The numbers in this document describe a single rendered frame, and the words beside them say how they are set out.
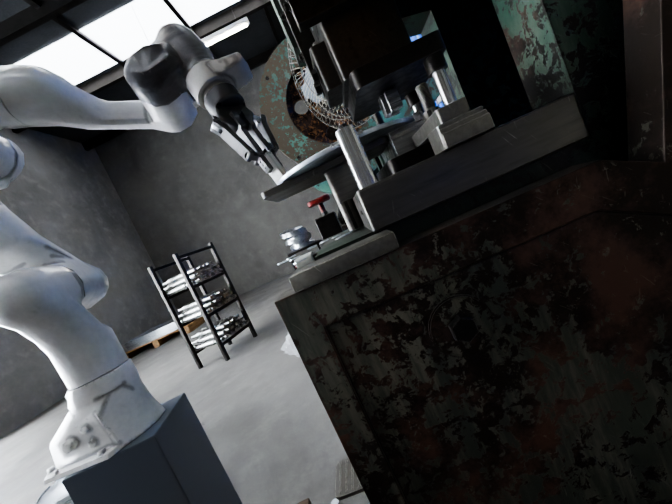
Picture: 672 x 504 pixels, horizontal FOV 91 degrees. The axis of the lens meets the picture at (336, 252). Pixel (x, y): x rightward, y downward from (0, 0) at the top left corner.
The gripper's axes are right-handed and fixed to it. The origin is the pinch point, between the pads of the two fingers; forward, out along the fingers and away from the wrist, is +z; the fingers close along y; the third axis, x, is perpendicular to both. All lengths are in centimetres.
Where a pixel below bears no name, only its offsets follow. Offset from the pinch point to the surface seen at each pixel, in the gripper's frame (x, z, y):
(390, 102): 19.7, 4.9, -15.1
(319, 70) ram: 17.4, -6.1, -6.7
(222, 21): -227, -433, -321
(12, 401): -501, -115, 85
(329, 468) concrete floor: -61, 66, -1
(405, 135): 19.8, 12.7, -10.6
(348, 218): 5.0, 17.1, -2.6
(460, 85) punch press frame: 24.5, 6.7, -36.7
